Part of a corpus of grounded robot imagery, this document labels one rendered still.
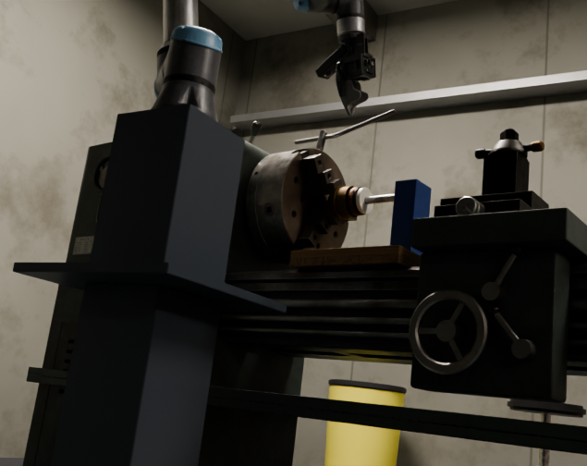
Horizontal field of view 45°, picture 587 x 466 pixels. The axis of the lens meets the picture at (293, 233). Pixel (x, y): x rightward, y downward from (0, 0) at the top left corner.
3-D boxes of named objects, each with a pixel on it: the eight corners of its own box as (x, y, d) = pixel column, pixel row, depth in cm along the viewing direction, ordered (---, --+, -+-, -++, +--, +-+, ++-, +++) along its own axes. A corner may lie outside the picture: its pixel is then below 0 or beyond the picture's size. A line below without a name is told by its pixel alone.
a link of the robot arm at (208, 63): (167, 67, 152) (177, 11, 155) (156, 91, 164) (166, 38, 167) (222, 82, 155) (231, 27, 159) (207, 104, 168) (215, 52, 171)
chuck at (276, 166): (243, 234, 185) (272, 130, 196) (311, 280, 207) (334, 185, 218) (270, 232, 179) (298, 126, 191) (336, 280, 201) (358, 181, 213)
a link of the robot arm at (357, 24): (331, 20, 193) (348, 28, 199) (332, 38, 193) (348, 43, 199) (354, 14, 188) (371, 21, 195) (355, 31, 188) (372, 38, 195)
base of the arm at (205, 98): (188, 109, 147) (195, 65, 149) (133, 116, 154) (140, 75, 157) (230, 137, 159) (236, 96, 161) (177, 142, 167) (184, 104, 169)
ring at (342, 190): (325, 181, 190) (354, 177, 185) (345, 192, 197) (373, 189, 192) (322, 215, 188) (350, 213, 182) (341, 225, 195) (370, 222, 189)
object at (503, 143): (483, 153, 155) (483, 140, 156) (497, 165, 161) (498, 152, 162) (519, 147, 150) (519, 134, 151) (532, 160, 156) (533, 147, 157)
